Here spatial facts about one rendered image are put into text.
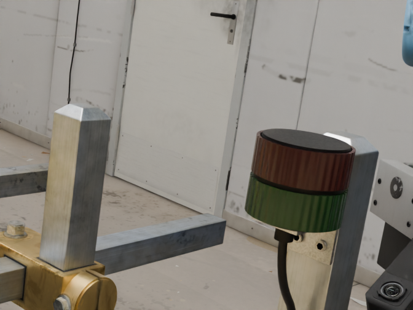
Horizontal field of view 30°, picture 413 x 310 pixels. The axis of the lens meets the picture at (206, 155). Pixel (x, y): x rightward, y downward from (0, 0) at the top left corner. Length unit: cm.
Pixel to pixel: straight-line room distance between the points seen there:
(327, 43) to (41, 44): 227
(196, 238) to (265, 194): 43
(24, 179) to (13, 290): 32
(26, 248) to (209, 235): 25
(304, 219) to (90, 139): 26
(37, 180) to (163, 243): 25
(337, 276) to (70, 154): 26
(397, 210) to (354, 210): 71
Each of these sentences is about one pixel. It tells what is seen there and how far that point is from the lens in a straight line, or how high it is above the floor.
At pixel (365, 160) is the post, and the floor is 113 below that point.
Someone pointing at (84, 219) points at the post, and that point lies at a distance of 68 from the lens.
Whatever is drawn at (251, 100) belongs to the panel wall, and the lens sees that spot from 390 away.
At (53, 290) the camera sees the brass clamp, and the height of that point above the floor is 95.
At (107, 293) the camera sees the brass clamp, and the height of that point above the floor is 96.
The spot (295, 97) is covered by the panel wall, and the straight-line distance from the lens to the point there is 373.
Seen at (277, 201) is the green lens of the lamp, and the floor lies 111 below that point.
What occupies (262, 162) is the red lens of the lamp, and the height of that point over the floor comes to 113.
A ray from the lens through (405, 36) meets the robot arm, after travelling 123.
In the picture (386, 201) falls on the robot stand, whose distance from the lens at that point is 125.
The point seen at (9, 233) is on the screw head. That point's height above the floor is 97.
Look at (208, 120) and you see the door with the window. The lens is 411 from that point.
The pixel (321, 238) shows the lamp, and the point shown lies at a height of 108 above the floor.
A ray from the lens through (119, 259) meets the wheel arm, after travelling 79.
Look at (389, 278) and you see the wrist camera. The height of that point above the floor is 97.
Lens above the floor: 123
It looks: 13 degrees down
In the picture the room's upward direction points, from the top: 9 degrees clockwise
